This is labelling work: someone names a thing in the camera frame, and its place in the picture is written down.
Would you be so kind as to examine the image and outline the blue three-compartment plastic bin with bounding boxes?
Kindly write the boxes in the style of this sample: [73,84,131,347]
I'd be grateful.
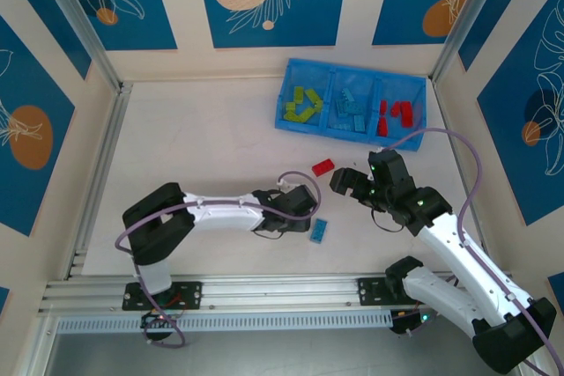
[273,56,427,153]

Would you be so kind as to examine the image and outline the black controller board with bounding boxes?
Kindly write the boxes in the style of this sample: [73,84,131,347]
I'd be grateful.
[140,310,182,333]
[390,309,435,335]

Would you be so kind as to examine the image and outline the aluminium frame post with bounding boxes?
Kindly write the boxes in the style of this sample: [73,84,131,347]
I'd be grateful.
[33,0,133,93]
[430,0,508,85]

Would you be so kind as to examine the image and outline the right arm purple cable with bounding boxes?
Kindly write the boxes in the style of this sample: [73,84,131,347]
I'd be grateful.
[381,128,557,376]

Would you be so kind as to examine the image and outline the grey slotted cable duct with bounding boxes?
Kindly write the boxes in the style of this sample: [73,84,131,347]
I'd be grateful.
[56,310,394,334]

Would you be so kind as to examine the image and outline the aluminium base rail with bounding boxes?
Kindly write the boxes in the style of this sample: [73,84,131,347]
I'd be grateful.
[37,272,523,318]

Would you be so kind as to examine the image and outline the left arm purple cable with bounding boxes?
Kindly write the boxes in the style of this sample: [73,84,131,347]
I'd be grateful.
[114,170,322,349]

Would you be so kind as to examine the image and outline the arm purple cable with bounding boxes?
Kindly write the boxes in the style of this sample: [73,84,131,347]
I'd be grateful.
[114,170,322,349]
[381,128,557,376]

